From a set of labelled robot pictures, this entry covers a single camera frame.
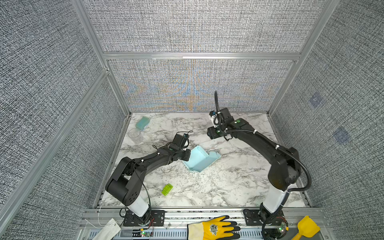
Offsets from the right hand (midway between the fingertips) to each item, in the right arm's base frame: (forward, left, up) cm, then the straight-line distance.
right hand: (211, 131), depth 89 cm
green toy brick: (-29, +25, -14) cm, 41 cm away
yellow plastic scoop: (-46, -43, -17) cm, 65 cm away
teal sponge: (+20, +49, -13) cm, 54 cm away
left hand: (-9, +14, -10) cm, 20 cm away
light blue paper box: (-11, +7, -15) cm, 20 cm away
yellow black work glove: (-47, +1, -13) cm, 49 cm away
